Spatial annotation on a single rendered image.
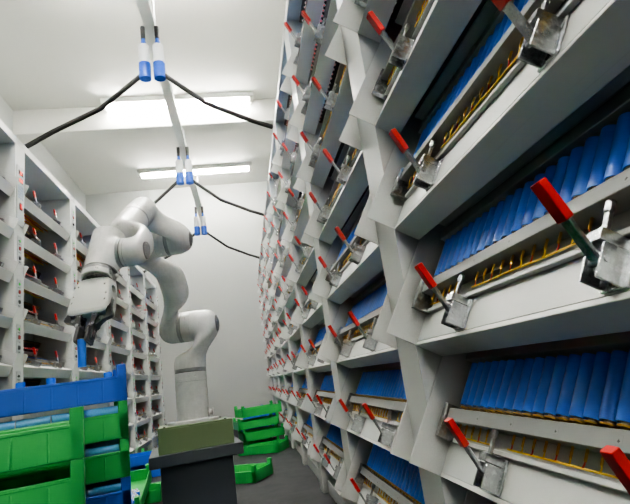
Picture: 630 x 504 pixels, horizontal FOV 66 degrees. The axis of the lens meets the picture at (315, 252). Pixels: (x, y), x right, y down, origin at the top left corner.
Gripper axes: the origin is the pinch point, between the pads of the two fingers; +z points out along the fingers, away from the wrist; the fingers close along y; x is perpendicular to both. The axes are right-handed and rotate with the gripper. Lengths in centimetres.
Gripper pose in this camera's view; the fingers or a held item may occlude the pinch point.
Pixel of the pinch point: (84, 336)
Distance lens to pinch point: 126.9
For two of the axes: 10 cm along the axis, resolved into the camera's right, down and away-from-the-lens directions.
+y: -9.9, 1.6, 0.6
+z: 0.8, 7.7, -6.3
